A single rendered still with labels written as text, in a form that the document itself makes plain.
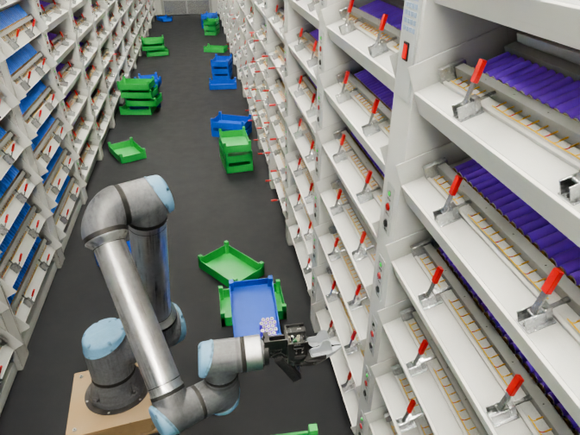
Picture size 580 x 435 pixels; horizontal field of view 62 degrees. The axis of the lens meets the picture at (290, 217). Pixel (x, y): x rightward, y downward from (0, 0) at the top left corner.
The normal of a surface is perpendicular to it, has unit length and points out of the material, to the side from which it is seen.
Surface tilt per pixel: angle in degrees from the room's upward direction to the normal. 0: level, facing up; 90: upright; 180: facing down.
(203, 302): 0
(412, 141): 90
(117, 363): 86
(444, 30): 90
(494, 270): 21
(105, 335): 6
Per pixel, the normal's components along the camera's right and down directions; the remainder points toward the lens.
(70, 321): 0.00, -0.85
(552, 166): -0.36, -0.76
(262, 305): 0.07, -0.57
